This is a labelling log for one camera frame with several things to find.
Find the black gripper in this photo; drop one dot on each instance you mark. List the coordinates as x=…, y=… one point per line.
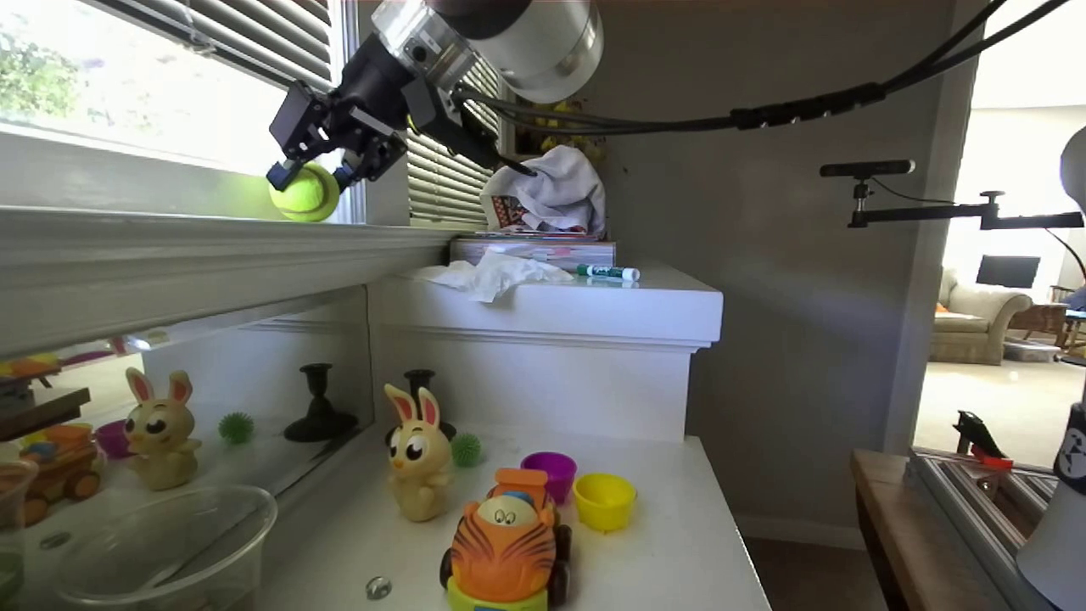
x=379, y=96

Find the green tennis ball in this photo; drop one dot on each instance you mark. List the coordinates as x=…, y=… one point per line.
x=304, y=194

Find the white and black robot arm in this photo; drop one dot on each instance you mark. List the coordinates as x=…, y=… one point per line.
x=498, y=40

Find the narrow window blind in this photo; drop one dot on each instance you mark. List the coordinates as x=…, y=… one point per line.
x=441, y=183

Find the wide window blind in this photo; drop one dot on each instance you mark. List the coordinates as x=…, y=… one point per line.
x=226, y=35

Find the white window sill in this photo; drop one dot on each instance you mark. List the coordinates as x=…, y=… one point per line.
x=192, y=265

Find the crumpled white cloth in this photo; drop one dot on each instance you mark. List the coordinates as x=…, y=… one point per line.
x=492, y=278

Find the yellow flowers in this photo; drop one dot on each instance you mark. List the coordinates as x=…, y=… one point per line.
x=570, y=142

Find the stack of books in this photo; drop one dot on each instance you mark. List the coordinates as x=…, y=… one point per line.
x=581, y=248

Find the teal marker pen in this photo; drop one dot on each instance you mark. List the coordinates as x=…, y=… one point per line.
x=604, y=273

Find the white shelf cabinet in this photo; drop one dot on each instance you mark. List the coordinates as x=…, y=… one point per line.
x=563, y=351

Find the yellow bunny toy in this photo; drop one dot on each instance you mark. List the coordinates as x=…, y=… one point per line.
x=416, y=459

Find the green pom-pom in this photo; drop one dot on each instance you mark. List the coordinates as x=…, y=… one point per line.
x=466, y=449

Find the purple plastic egg half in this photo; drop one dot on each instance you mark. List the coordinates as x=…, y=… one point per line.
x=550, y=469

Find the clear plastic bowl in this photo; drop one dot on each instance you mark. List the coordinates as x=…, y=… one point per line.
x=171, y=556

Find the orange tiger toy car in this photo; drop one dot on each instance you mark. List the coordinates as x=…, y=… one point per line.
x=507, y=547

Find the small glass marble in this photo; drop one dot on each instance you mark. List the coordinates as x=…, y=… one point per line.
x=379, y=588

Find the yellow plastic egg half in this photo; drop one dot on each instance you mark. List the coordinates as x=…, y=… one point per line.
x=604, y=500

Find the beige sofa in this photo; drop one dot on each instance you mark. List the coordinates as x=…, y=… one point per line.
x=977, y=324

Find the brown wooden table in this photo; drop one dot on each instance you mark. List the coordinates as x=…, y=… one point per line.
x=886, y=520

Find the dark monitor screen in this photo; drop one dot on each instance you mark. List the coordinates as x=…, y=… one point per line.
x=1009, y=270

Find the red black bird figurine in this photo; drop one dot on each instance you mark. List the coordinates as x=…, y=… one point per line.
x=977, y=444

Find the grey green tray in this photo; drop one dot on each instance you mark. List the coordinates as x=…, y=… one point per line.
x=986, y=511

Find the white cone object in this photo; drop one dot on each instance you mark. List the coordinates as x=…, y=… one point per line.
x=1060, y=531

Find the wall mirror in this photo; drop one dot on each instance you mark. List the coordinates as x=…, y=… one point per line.
x=248, y=360

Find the black bar camera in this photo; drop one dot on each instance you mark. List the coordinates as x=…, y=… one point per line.
x=865, y=167

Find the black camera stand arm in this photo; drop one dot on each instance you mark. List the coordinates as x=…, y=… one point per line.
x=961, y=212

